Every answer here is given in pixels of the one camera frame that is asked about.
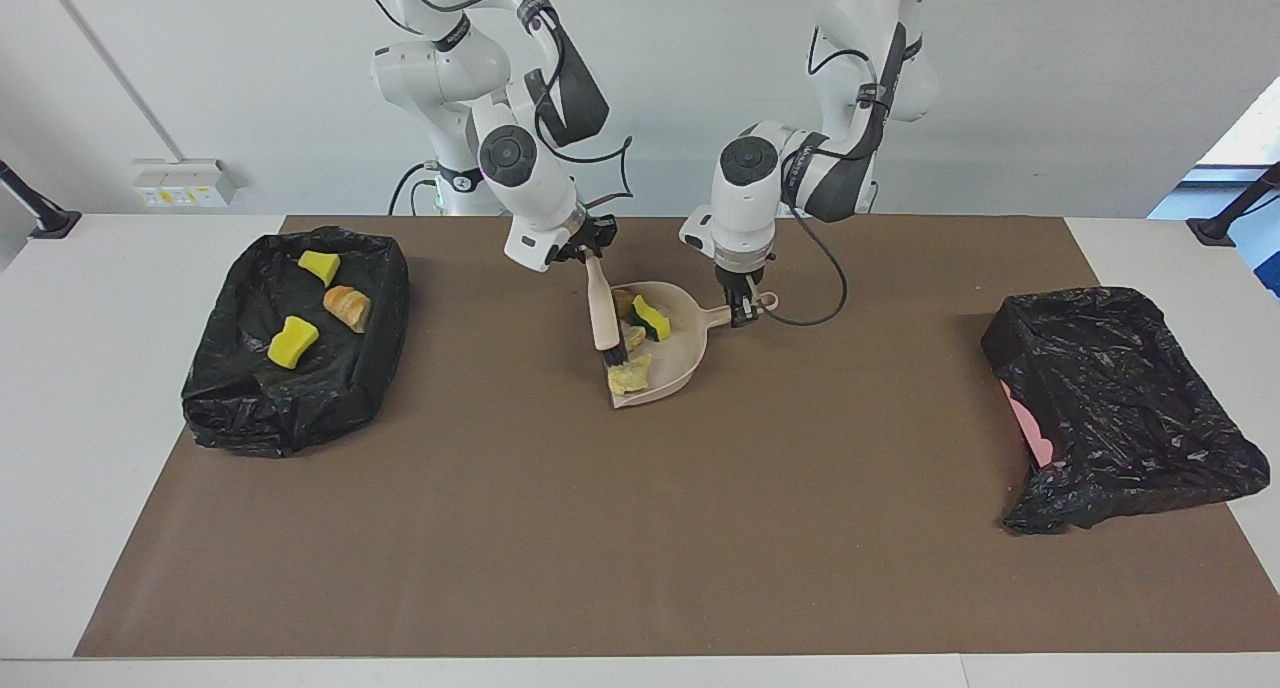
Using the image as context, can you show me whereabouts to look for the beige hand brush black bristles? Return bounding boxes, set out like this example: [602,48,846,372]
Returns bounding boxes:
[585,256,629,369]

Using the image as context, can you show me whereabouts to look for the beige plastic dustpan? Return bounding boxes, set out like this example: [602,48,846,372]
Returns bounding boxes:
[606,281,779,410]

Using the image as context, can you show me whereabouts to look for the L-shaped yellow sponge piece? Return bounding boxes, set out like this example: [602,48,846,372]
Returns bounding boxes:
[631,295,673,342]

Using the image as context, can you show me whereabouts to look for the croissant-shaped foam piece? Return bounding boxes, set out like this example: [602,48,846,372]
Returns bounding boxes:
[323,285,372,333]

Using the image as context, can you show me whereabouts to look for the large yellow sponge piece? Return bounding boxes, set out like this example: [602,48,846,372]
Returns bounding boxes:
[267,316,320,370]

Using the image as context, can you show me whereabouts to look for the bin wrapped in black bag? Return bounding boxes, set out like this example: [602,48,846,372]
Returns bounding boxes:
[180,226,411,458]

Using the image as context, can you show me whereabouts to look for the pink bin with black bag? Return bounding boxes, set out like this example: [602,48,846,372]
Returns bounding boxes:
[980,286,1271,536]

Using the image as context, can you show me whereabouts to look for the brown table mat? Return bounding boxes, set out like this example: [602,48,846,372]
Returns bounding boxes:
[75,215,1280,659]

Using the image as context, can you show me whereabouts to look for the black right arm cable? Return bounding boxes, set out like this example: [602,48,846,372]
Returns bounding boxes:
[355,0,636,214]

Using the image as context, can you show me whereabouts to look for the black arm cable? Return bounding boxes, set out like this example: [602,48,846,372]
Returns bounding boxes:
[355,0,636,214]
[765,23,901,327]

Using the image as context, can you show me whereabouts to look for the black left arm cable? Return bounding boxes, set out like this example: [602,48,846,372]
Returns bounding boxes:
[765,23,901,327]

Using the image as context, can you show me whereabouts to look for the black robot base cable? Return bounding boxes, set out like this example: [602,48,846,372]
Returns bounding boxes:
[390,163,433,216]

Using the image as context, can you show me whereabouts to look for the white wall outlet box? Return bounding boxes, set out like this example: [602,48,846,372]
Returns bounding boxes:
[132,158,238,209]

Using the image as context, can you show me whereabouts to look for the black camera stand clamp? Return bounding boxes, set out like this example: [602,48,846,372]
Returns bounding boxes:
[0,158,83,240]
[1187,161,1280,246]

